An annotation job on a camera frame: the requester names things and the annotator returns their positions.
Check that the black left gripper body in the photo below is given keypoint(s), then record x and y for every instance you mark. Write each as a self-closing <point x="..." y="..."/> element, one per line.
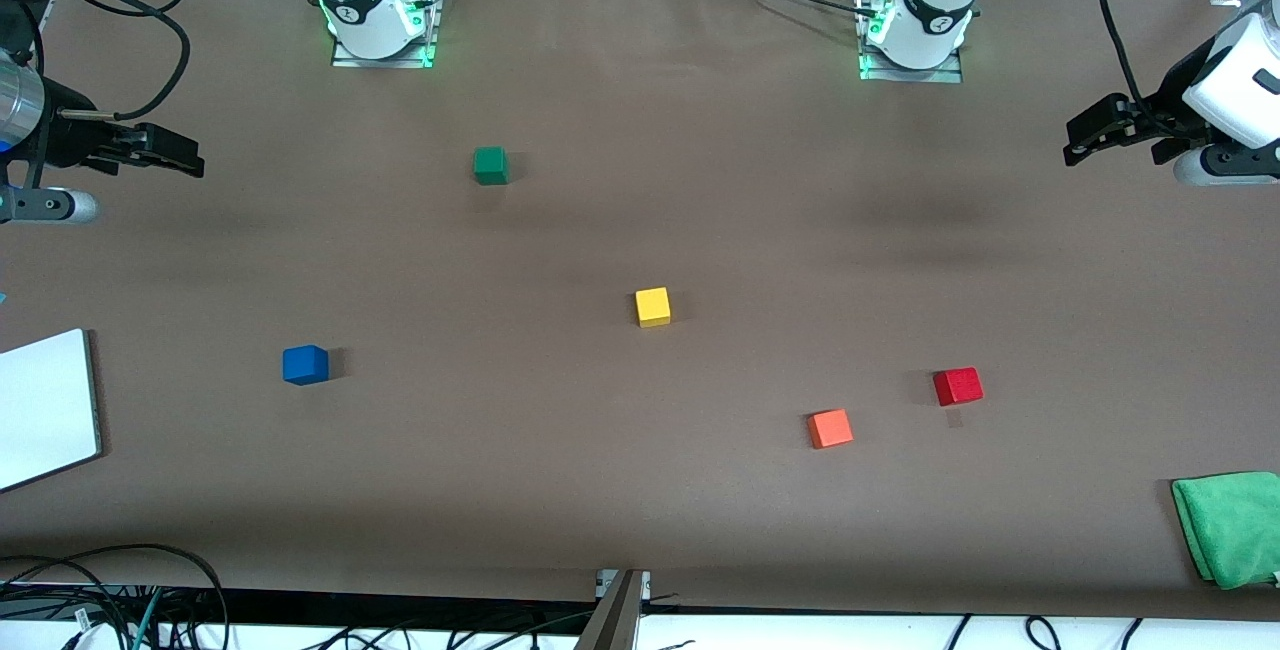
<point x="1166" y="116"/>

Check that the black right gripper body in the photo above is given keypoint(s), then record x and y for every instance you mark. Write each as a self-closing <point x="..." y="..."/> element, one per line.
<point x="72" y="142"/>

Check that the blue wooden block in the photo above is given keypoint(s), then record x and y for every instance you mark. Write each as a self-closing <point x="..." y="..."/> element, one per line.
<point x="305" y="366"/>

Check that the red wooden block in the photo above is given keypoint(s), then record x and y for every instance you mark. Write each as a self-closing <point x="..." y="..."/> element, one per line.
<point x="958" y="386"/>

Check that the white flat board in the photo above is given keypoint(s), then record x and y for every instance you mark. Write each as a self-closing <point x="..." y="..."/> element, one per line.
<point x="45" y="410"/>

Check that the green wooden block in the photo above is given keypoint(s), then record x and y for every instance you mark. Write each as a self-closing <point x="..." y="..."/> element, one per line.
<point x="490" y="165"/>

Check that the orange wooden block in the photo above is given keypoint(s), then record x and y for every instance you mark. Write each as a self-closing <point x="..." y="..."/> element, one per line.
<point x="830" y="428"/>

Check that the green folded cloth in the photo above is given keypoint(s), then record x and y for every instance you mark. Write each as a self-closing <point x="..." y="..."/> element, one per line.
<point x="1235" y="530"/>

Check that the yellow wooden block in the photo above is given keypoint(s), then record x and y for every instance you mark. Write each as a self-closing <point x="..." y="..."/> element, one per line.
<point x="652" y="306"/>

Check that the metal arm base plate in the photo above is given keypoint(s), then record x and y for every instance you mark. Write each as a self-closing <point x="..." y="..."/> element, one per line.
<point x="345" y="60"/>
<point x="950" y="76"/>

